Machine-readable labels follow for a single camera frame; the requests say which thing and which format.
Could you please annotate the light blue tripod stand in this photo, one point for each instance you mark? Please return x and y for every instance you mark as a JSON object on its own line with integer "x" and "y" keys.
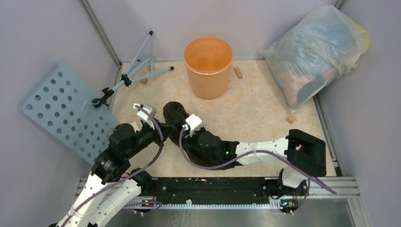
{"x": 127, "y": 77}

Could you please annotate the black trash bag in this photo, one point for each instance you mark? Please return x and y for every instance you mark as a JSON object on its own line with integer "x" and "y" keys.
{"x": 175, "y": 116}

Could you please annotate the light blue perforated board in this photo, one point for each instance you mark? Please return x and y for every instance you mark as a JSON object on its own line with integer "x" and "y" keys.
{"x": 62, "y": 105}

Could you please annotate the flat wooden block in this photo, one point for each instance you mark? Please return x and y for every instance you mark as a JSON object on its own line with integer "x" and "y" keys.
{"x": 238, "y": 72}

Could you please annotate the wooden cube block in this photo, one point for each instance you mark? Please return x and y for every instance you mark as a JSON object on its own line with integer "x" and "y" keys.
{"x": 291, "y": 119}

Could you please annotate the white cube block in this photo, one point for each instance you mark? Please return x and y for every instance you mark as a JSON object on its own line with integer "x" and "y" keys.
{"x": 135, "y": 126}

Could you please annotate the white cable comb strip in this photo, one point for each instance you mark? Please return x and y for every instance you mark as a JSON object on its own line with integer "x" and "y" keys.
{"x": 140, "y": 205}

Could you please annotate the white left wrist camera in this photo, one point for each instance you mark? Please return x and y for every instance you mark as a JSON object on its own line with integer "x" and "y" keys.
{"x": 146, "y": 113}

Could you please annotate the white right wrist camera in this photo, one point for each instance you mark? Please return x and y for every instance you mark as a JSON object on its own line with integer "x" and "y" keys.
{"x": 193, "y": 124}

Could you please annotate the orange plastic trash bin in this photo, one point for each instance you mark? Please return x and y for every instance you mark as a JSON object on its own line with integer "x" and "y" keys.
{"x": 208, "y": 61}

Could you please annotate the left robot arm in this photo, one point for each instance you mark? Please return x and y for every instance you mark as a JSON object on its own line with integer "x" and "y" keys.
{"x": 106, "y": 191}

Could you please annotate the large translucent trash bag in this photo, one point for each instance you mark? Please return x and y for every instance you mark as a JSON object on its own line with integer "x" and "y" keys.
{"x": 322, "y": 47}

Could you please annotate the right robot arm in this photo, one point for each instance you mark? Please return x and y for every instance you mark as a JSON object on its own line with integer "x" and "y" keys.
{"x": 304, "y": 154}

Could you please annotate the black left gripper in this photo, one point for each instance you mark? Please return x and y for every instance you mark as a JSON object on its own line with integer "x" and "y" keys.
{"x": 157, "y": 134}

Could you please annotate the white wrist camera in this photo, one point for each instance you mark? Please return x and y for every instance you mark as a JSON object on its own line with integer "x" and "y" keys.
{"x": 193, "y": 124}
{"x": 146, "y": 113}

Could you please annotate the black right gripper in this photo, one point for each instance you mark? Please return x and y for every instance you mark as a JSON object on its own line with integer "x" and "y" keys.
{"x": 189, "y": 139}

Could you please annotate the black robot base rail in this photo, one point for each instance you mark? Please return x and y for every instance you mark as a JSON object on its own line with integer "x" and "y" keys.
{"x": 215, "y": 190}

